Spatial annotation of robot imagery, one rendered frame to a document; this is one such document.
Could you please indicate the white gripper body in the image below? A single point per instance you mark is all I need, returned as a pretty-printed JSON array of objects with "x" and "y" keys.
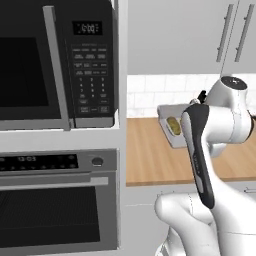
[{"x": 194, "y": 101}]

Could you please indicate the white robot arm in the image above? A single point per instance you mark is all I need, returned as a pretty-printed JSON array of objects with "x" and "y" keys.
[{"x": 230, "y": 120}]

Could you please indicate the grey food container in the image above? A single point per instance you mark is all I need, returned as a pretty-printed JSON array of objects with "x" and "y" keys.
[{"x": 165, "y": 111}]

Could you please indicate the yellow lemon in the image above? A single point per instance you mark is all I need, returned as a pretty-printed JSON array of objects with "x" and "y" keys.
[{"x": 173, "y": 125}]

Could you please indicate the white tall appliance cabinet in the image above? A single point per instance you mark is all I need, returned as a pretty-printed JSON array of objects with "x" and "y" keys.
[{"x": 122, "y": 140}]

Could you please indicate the white drawer front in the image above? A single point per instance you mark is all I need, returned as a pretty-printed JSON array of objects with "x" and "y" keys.
[{"x": 143, "y": 195}]

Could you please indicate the black microwave oven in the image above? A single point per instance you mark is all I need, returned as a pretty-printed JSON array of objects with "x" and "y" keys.
[{"x": 90, "y": 66}]

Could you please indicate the grey oven knob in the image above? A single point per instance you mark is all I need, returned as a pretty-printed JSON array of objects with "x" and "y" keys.
[{"x": 97, "y": 161}]

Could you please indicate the stainless steel oven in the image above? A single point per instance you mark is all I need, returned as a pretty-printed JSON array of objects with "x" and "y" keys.
[{"x": 50, "y": 206}]

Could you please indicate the white wall cupboard door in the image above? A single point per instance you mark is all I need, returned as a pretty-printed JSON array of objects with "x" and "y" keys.
[
  {"x": 245, "y": 68},
  {"x": 173, "y": 36}
]

